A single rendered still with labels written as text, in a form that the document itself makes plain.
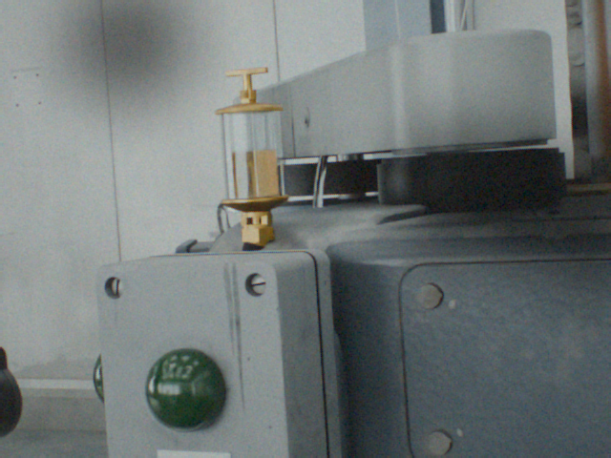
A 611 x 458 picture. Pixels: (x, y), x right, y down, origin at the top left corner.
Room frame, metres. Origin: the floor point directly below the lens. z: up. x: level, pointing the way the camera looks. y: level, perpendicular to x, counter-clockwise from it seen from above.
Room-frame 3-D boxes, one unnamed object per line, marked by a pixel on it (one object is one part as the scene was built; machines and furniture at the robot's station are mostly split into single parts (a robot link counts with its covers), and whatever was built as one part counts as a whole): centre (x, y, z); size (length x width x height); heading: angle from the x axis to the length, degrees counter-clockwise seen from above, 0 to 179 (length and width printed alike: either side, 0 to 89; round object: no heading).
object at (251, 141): (0.53, 0.02, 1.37); 0.03 x 0.02 x 0.03; 64
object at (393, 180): (0.61, -0.08, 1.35); 0.09 x 0.09 x 0.03
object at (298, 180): (1.00, -0.04, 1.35); 0.12 x 0.12 x 0.04
